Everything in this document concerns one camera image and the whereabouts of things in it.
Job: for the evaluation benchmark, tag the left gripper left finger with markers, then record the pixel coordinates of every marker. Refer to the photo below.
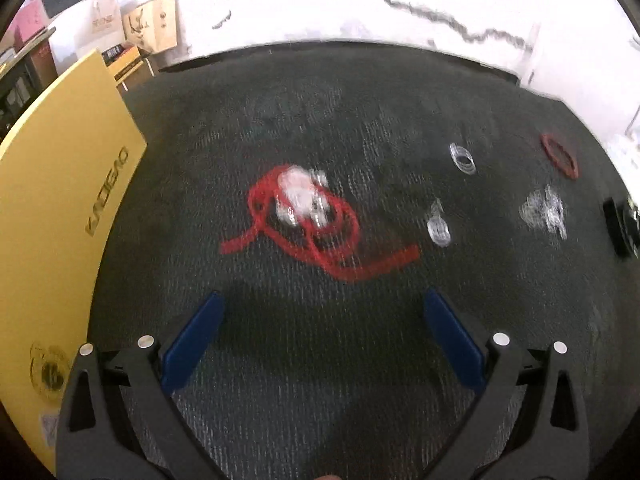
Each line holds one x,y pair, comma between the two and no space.
95,438

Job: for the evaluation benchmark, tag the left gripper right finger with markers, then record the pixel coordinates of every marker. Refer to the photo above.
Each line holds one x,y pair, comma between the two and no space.
550,437

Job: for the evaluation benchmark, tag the black gold wrist watch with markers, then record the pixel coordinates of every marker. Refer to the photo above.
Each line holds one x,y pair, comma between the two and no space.
622,221

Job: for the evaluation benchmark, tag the small silver pendant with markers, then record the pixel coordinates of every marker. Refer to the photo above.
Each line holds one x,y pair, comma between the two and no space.
437,227

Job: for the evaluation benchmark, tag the yellow Kadigao gift box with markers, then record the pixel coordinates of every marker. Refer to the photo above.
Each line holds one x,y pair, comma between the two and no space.
65,166

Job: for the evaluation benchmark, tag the black patterned table cloth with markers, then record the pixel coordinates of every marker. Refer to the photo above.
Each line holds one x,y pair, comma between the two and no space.
313,375

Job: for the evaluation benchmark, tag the yellow black cardboard box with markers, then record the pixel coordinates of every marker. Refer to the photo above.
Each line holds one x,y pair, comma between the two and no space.
130,69

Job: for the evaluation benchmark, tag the white paper shopping bag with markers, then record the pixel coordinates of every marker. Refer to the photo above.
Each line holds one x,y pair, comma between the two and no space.
101,29

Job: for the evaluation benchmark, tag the beige paper shopping bag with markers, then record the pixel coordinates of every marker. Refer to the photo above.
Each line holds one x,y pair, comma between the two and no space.
152,27

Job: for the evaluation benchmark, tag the pink box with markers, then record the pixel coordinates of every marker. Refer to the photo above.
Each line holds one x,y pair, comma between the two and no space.
29,21

